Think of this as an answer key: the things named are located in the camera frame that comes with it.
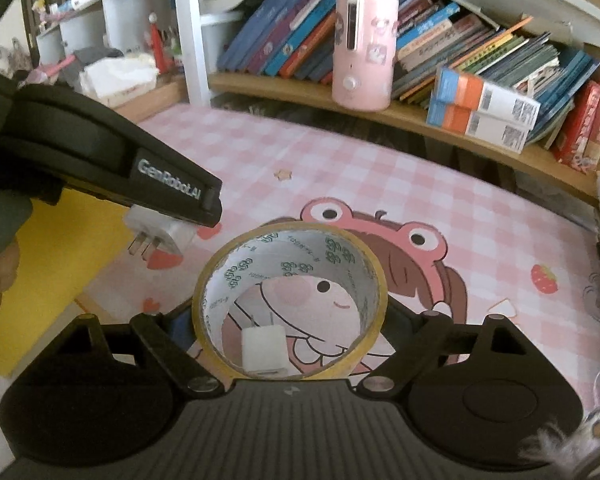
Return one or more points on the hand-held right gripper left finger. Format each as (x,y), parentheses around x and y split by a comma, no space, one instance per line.
(180,330)

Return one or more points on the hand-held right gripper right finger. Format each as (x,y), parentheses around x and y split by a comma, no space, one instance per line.
(400,325)

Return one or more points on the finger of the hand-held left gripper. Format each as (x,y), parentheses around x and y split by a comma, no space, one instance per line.
(210,218)

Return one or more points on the white charger plug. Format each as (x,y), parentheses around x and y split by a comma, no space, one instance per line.
(165,232)

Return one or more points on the yellow tape roll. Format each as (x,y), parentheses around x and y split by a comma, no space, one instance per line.
(290,247)

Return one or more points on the yellow cardboard box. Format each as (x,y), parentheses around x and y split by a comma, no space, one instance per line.
(55,270)

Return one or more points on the crumpled white paper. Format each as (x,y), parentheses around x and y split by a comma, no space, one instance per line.
(120,77)

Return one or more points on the pink stick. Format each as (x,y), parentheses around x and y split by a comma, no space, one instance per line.
(52,67)

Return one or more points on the dark grey folded cloth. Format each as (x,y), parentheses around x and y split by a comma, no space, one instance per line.
(92,57)

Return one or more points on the white cube block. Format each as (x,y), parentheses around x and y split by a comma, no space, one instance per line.
(262,352)

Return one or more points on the white storage bin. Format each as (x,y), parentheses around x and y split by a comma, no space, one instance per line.
(135,20)
(75,32)

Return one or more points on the red figurine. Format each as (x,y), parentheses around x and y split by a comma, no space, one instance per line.
(159,45)

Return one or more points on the wooden shelf board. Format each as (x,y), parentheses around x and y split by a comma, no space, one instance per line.
(290,91)

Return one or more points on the pink checked printed table mat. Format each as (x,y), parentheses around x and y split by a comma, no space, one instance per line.
(380,170)

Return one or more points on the row of blue books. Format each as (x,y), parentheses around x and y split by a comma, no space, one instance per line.
(280,35)

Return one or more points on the grey fluffy trinket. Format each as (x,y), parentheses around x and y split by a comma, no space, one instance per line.
(555,447)

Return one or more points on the pink cylinder humidifier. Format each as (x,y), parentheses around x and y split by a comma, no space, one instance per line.
(365,50)

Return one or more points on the row of red books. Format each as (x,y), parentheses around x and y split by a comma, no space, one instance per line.
(587,120)

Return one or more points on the pile of thin colourful books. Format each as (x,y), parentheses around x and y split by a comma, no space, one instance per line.
(490,45)

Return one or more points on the white shelf post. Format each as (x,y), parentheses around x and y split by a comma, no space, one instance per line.
(192,35)

